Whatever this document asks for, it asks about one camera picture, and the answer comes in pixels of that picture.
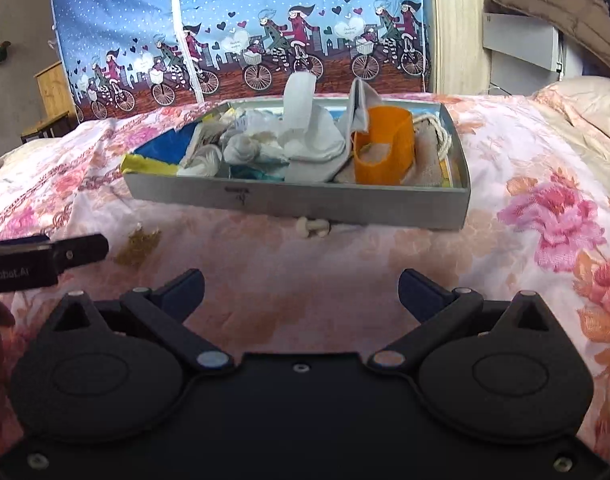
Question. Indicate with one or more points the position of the light grey sock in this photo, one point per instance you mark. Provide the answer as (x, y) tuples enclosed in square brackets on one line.
[(310, 145)]

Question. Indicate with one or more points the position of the beige bed cover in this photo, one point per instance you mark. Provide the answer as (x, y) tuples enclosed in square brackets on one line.
[(585, 105)]

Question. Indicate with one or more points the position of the hanging potted plant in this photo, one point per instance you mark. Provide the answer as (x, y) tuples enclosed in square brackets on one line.
[(0, 52)]

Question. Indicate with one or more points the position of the orange plastic cup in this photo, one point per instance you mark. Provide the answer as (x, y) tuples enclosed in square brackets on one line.
[(385, 150)]

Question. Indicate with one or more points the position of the dark-framed wooden stool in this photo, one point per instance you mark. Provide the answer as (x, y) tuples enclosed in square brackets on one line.
[(47, 127)]

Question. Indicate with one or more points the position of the white cloth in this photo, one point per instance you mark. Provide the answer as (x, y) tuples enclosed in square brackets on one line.
[(245, 147)]

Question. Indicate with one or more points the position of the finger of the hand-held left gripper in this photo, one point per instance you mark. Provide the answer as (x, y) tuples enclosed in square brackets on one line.
[(85, 250)]

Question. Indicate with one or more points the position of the wooden cabinet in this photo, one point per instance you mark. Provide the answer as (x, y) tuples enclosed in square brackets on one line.
[(52, 90)]

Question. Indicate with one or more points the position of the blue printed fabric wardrobe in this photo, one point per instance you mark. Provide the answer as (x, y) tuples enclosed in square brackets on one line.
[(135, 10)]

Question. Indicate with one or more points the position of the pink floral bed quilt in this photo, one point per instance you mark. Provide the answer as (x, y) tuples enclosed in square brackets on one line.
[(335, 270)]

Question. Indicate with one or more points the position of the blue yellow printed cloth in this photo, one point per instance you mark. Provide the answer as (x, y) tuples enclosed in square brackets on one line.
[(155, 152)]

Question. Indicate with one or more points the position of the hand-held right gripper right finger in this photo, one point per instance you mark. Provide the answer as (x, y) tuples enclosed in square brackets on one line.
[(417, 292)]

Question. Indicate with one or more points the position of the grey shallow cardboard box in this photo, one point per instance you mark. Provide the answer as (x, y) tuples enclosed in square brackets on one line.
[(360, 205)]

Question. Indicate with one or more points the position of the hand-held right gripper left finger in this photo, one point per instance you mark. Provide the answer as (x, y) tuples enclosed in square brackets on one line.
[(185, 291)]

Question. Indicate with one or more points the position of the small white peg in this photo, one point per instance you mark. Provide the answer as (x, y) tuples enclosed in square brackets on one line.
[(312, 226)]

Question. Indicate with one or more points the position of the light wooden wardrobe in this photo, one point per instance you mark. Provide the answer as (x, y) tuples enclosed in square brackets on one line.
[(460, 25)]

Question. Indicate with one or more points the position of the white cabinet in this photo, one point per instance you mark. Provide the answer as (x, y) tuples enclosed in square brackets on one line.
[(520, 40)]

